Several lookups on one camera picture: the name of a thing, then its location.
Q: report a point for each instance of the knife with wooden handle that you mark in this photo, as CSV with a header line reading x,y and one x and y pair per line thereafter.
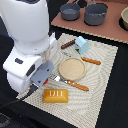
x,y
83,58

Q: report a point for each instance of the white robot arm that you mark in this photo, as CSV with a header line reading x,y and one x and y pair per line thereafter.
x,y
27,23

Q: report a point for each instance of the large dark grey pot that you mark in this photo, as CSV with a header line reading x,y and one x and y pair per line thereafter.
x,y
95,13

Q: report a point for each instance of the pink wooden board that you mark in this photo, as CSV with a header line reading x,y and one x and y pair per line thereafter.
x,y
109,29

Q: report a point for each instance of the small dark grey pot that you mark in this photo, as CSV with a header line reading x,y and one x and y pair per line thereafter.
x,y
70,11

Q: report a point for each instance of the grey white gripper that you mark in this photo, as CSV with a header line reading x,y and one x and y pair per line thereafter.
x,y
22,70

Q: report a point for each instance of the round wooden plate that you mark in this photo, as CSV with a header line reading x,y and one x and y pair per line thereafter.
x,y
72,68

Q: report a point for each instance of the yellow bread loaf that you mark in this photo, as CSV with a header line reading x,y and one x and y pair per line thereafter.
x,y
55,96

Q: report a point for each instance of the grilled brown sausage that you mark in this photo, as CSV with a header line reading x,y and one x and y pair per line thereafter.
x,y
68,44

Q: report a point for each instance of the fork with wooden handle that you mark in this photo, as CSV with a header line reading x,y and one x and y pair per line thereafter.
x,y
76,85

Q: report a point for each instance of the beige bowl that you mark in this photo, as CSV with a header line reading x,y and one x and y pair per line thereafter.
x,y
124,16

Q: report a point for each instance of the beige woven placemat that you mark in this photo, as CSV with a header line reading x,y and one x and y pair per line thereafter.
x,y
76,88

